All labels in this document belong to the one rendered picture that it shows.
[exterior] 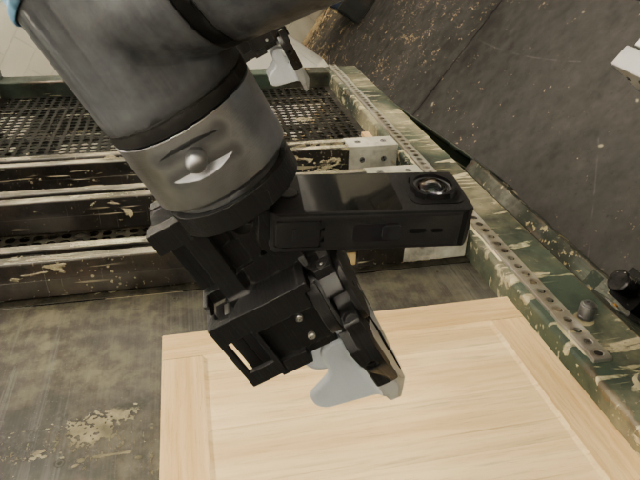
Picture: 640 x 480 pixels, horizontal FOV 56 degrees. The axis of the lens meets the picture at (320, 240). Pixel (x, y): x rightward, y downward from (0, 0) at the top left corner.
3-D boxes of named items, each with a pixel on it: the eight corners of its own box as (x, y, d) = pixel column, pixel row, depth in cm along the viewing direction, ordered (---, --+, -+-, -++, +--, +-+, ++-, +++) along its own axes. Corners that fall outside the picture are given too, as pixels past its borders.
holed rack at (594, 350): (612, 360, 83) (613, 357, 82) (593, 363, 82) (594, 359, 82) (335, 66, 222) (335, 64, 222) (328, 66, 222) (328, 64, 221)
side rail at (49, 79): (328, 102, 220) (329, 71, 215) (5, 115, 199) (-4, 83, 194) (323, 95, 227) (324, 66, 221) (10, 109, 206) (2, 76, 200)
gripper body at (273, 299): (250, 315, 42) (150, 183, 35) (360, 260, 41) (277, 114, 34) (260, 397, 36) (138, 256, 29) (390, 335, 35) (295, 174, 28)
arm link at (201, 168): (243, 45, 32) (254, 98, 25) (283, 116, 34) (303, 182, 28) (123, 112, 33) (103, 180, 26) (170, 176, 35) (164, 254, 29)
